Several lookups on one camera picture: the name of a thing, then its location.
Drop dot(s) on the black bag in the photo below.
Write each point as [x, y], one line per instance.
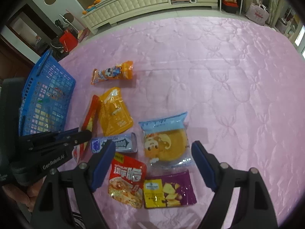
[58, 49]

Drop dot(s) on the oranges on blue plate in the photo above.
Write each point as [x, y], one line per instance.
[91, 7]

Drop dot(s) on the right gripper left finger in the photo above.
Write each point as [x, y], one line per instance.
[52, 208]

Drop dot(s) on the purple chewing gum pack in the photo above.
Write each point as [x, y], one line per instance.
[124, 143]

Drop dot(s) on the orange cartoon snack bar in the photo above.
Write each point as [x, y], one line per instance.
[123, 71]

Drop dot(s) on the yellow orange snack pouch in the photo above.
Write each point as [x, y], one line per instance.
[114, 116]

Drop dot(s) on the purple yellow chip bag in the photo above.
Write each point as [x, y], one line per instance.
[173, 190]

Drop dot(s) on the pink quilted tablecloth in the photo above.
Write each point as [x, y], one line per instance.
[241, 84]

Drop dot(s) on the left hand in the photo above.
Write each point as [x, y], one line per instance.
[27, 197]

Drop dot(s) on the red noodle snack bag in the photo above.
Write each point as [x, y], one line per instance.
[126, 180]

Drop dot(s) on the blue plastic basket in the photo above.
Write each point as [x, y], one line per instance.
[46, 97]

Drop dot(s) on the cream tv cabinet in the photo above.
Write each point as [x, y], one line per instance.
[113, 11]

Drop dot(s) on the pink shopping bag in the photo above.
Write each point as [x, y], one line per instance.
[258, 13]

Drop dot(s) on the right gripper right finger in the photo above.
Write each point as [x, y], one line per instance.
[254, 207]

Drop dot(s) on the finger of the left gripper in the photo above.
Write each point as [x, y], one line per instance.
[66, 143]
[47, 136]

